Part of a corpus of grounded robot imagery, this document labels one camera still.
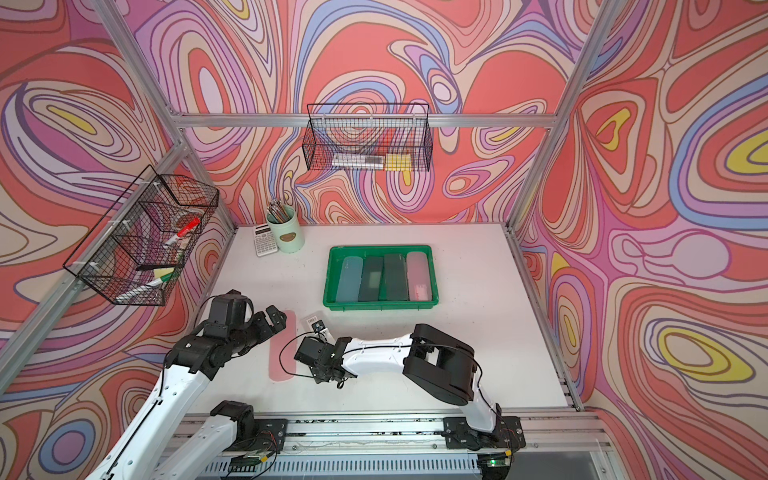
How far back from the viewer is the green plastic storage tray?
960 mm

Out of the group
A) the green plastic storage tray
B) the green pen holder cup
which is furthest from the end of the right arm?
the green pen holder cup

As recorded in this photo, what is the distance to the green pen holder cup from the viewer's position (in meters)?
1.04
